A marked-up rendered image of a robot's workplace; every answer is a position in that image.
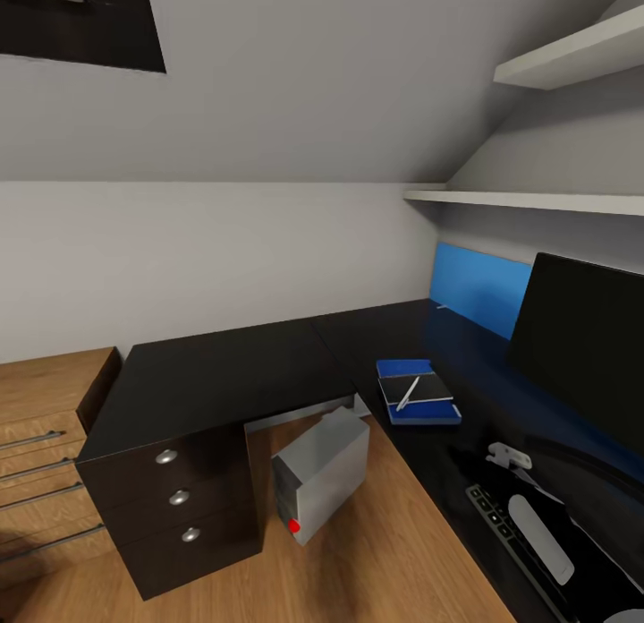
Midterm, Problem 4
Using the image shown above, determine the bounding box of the monitor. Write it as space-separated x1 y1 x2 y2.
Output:
504 252 644 493

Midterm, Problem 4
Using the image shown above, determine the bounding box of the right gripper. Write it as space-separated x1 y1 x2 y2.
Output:
446 445 515 496

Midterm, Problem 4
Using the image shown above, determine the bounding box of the notebook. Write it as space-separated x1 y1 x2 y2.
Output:
378 371 453 405

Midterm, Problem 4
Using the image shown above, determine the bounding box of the folder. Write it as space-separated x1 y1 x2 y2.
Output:
376 360 462 425

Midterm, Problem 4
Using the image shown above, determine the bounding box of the keyboard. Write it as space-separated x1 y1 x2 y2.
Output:
466 468 580 623

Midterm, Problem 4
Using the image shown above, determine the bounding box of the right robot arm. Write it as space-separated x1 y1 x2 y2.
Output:
446 443 644 623

